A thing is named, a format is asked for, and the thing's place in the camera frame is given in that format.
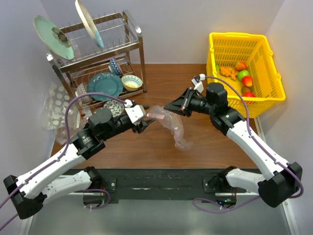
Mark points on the polka dot plastic bag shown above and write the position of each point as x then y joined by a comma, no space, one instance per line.
52,116

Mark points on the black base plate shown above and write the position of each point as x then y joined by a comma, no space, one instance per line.
162,184

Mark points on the brown toy kiwi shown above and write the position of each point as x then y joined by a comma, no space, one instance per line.
246,89

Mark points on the small patterned dish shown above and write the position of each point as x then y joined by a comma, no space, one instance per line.
115,107

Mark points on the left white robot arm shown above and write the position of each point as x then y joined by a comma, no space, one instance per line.
31,191

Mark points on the red yellow toy mango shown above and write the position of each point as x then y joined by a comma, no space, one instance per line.
247,81

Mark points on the red toy apple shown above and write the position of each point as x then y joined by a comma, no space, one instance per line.
248,94

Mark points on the blue zigzag bowl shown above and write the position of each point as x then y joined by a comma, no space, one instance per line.
114,67

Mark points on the light green floral plate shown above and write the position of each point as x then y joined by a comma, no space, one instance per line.
53,37

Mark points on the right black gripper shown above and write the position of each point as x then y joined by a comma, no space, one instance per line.
176,106

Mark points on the aluminium frame rail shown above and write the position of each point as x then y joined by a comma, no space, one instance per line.
287,208

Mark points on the orange red toy peach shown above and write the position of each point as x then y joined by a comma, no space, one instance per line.
240,66

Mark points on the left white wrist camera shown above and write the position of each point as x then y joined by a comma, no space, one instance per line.
135,112

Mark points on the beige blue plate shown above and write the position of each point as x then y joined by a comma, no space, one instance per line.
88,23

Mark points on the yellow plastic basket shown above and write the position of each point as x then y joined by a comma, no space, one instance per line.
225,49

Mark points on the grey patterned bowl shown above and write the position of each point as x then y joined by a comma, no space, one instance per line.
83,89

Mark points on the steel dish rack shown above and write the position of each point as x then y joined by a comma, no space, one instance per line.
120,33

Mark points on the clear pink zip bag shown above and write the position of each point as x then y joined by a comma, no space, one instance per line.
173,123

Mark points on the yellow inside patterned bowl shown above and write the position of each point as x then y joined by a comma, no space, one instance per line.
131,83

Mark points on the dark teal plate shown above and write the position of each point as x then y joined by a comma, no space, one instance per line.
106,83

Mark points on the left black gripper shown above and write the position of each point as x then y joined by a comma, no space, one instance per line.
143,124

